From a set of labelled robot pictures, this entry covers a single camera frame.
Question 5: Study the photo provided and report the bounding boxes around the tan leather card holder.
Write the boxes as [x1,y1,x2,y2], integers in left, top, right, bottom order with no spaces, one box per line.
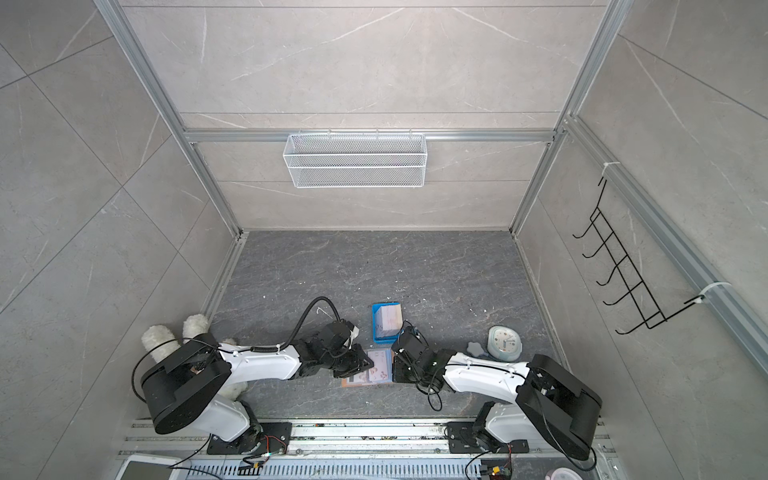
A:
[340,346,394,389]

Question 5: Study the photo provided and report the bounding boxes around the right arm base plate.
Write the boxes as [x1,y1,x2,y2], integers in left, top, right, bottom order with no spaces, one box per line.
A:
[444,422,531,454]

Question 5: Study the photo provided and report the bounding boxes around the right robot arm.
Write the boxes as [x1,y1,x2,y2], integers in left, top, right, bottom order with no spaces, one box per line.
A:
[391,327,603,471]

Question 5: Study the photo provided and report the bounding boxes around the small blue grey toy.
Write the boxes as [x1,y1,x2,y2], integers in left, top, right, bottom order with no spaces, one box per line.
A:
[466,342,487,358]

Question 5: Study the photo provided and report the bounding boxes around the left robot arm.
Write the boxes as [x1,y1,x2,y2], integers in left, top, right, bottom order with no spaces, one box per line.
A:
[139,320,374,442]

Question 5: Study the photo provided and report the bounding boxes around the white wire mesh basket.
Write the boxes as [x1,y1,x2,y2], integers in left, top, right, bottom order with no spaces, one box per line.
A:
[283,133,428,188]

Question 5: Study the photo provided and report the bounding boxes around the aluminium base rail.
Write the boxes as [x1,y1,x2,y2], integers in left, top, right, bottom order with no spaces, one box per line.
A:
[116,418,616,460]

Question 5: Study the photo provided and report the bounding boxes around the white teddy bear brown shirt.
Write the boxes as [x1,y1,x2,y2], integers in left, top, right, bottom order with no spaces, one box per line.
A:
[141,314,248,401]

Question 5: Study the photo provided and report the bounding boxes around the black wire hook rack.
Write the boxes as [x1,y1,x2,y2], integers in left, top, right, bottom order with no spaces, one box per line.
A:
[571,177,706,336]

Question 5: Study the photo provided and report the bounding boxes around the white tablet device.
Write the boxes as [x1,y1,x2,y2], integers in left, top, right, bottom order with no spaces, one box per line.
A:
[115,454,181,480]

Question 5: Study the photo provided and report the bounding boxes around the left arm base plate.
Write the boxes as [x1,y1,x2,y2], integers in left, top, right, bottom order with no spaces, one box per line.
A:
[206,422,293,456]

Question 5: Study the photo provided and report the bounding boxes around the stack of white cards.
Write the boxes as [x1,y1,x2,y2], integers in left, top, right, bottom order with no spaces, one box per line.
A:
[375,303,403,338]

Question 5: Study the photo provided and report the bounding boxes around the blue plastic card tray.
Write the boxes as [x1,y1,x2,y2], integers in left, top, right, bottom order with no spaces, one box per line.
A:
[372,302,404,344]

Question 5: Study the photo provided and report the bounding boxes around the white round alarm clock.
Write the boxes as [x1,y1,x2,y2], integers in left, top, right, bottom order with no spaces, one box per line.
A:
[487,325,523,363]

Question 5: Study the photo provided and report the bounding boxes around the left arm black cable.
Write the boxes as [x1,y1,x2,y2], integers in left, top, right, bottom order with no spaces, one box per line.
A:
[278,296,342,349]

